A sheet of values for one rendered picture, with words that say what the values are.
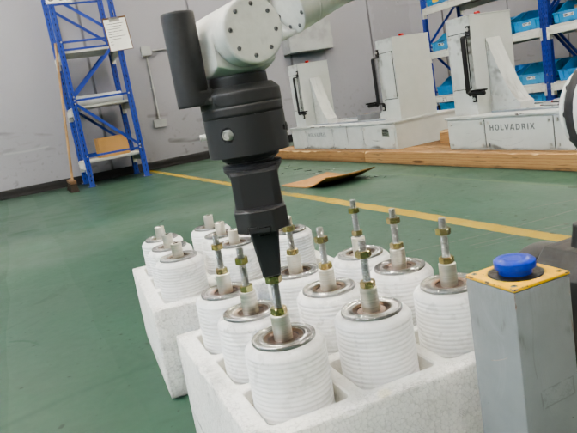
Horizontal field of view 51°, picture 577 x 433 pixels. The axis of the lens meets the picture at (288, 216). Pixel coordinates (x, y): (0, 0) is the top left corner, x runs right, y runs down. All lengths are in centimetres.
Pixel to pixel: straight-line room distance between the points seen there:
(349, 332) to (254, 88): 30
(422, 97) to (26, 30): 435
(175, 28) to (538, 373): 49
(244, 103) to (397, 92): 349
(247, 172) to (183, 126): 655
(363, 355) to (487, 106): 292
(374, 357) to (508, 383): 16
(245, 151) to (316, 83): 472
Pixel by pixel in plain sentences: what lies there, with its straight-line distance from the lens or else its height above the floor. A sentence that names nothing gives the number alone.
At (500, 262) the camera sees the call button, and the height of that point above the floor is 33.
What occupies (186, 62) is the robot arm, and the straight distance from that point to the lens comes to 63.
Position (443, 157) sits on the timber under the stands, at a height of 5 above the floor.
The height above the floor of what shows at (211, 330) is 21.
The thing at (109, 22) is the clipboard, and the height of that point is 153.
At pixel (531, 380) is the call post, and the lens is 64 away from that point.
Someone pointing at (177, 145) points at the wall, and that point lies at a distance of 715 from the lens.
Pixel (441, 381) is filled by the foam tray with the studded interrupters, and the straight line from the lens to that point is 75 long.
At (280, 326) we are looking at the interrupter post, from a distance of 70.
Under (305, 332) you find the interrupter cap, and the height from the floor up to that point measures 25.
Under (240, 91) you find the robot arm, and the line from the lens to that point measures 62.
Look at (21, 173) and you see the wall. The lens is 693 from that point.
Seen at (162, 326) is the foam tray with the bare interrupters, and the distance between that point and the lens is 117.
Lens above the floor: 52
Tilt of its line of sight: 11 degrees down
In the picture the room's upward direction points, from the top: 10 degrees counter-clockwise
